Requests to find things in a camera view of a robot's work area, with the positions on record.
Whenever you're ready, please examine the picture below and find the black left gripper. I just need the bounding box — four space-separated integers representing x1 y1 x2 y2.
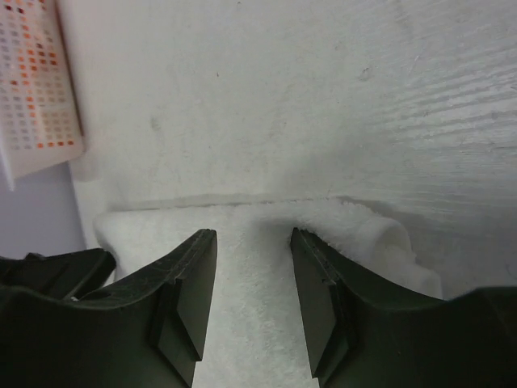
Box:
1 248 116 299

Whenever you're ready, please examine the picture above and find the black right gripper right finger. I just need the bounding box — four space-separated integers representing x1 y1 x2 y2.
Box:
290 229 516 387

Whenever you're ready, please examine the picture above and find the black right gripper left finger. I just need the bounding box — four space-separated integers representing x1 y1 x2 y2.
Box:
1 229 217 387

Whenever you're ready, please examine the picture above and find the white towels pile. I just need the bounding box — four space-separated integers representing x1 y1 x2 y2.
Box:
94 199 442 387

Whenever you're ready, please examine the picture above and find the white plastic mesh basket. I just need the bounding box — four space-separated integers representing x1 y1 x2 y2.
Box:
1 0 85 189

